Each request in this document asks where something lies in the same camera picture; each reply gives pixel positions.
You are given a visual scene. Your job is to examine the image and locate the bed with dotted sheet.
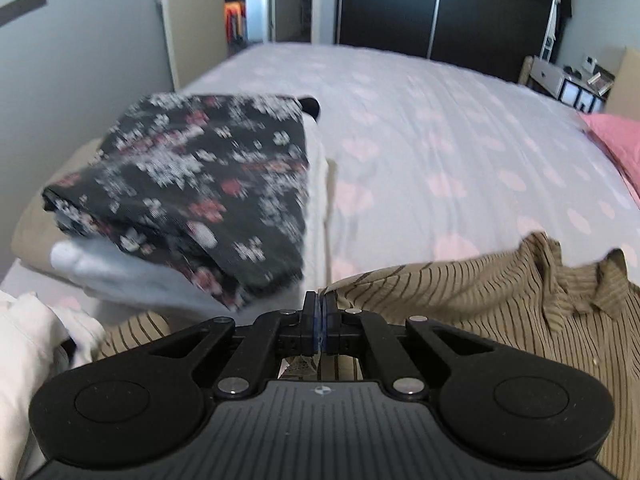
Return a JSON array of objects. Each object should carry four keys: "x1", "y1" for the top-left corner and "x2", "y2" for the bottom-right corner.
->
[{"x1": 0, "y1": 42, "x2": 640, "y2": 411}]

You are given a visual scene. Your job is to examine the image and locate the light blue folded garment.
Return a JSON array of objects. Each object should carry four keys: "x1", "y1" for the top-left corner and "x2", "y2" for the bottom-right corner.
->
[{"x1": 50, "y1": 237, "x2": 241, "y2": 316}]

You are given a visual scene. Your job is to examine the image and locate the white nightstand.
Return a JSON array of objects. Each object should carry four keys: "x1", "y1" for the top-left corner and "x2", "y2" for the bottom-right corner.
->
[{"x1": 517, "y1": 55, "x2": 617, "y2": 113}]

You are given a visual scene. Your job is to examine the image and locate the beige folded garment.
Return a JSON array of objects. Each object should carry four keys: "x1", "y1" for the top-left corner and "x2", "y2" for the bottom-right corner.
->
[{"x1": 10, "y1": 137, "x2": 106, "y2": 281}]

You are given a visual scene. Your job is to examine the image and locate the orange hanging clothes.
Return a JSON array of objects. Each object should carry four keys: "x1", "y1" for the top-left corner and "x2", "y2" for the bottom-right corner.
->
[{"x1": 225, "y1": 2, "x2": 247, "y2": 43}]

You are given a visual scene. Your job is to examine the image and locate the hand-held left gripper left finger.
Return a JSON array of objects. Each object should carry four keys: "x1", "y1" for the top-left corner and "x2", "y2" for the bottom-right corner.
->
[{"x1": 142, "y1": 290, "x2": 318, "y2": 401}]

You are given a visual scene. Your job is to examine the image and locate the black sliding wardrobe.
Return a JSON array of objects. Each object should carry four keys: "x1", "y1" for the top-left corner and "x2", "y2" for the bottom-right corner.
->
[{"x1": 335, "y1": 0, "x2": 576, "y2": 83}]

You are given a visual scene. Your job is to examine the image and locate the black floral folded garment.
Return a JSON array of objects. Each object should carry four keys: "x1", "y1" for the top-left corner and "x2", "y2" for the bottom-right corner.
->
[{"x1": 41, "y1": 92, "x2": 310, "y2": 311}]

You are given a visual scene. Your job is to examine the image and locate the grey wall bar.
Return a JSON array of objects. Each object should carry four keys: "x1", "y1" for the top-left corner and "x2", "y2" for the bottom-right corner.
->
[{"x1": 0, "y1": 0, "x2": 47, "y2": 27}]

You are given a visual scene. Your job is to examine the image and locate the cream padded headboard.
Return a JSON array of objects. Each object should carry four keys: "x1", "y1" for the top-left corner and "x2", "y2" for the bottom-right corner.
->
[{"x1": 604, "y1": 46, "x2": 640, "y2": 123}]

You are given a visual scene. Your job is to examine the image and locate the pink pillow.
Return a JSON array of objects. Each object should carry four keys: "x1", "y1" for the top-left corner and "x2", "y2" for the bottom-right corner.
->
[{"x1": 579, "y1": 112, "x2": 640, "y2": 208}]

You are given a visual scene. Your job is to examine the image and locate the white folded garment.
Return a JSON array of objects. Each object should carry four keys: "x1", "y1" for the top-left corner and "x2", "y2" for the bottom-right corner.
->
[{"x1": 300, "y1": 110, "x2": 336, "y2": 286}]

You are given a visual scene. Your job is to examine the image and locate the brown striped shirt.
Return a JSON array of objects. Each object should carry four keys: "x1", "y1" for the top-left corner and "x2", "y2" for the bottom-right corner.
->
[{"x1": 97, "y1": 231, "x2": 640, "y2": 480}]

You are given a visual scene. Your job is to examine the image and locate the white cloth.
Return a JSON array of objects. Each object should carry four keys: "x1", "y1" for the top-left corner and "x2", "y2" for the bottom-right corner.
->
[{"x1": 0, "y1": 290, "x2": 108, "y2": 461}]

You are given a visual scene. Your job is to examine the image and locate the white room door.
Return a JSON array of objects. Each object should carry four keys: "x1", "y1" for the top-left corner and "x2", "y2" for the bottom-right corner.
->
[{"x1": 159, "y1": 0, "x2": 230, "y2": 90}]

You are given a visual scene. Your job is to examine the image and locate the white metal rack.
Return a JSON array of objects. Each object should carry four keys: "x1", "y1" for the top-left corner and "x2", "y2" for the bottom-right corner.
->
[{"x1": 542, "y1": 0, "x2": 562, "y2": 61}]

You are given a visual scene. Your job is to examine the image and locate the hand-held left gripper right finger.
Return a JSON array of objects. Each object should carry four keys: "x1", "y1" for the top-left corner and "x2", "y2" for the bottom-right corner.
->
[{"x1": 318, "y1": 292, "x2": 493, "y2": 401}]

